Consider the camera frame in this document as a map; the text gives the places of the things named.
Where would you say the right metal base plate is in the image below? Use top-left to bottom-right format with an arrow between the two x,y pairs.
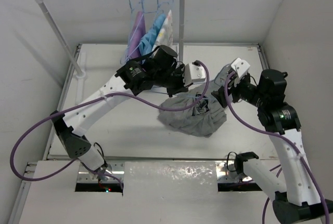
215,161 -> 253,183

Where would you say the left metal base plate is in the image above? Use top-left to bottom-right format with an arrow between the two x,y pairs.
77,164 -> 124,183

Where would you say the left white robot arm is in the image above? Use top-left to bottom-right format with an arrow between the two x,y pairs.
52,45 -> 192,171

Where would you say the white foam front board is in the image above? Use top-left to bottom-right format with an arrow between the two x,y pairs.
19,161 -> 277,223

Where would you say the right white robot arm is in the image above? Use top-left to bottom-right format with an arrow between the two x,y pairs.
212,69 -> 332,223

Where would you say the metal base plate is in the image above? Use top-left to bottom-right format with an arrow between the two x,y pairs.
215,161 -> 253,183
77,164 -> 124,183

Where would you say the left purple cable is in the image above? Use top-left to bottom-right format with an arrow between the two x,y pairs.
10,60 -> 210,191

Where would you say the white patterned garment on hanger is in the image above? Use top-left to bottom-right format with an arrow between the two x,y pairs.
153,10 -> 173,49

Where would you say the blue garment on hanger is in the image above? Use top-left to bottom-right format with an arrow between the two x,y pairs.
138,14 -> 166,56

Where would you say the purple cable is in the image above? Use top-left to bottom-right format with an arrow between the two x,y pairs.
10,60 -> 210,191
225,72 -> 331,224

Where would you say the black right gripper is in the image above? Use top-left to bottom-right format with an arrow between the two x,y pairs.
212,72 -> 266,107

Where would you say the light blue wire hanger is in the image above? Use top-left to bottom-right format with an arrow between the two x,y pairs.
160,81 -> 221,108

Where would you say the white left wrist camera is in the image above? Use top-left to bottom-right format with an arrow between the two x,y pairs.
183,62 -> 206,86

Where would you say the grey t shirt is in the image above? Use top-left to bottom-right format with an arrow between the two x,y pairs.
157,65 -> 235,138

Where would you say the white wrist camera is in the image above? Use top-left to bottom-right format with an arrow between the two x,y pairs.
183,62 -> 206,86
230,58 -> 250,79

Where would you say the purple garment on hanger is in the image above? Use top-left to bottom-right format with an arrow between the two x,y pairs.
121,11 -> 146,64

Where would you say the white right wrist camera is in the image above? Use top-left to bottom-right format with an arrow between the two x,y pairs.
230,58 -> 250,79

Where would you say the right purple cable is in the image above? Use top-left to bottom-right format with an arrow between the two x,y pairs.
225,72 -> 331,224

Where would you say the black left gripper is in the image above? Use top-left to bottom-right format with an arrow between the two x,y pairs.
153,63 -> 192,98

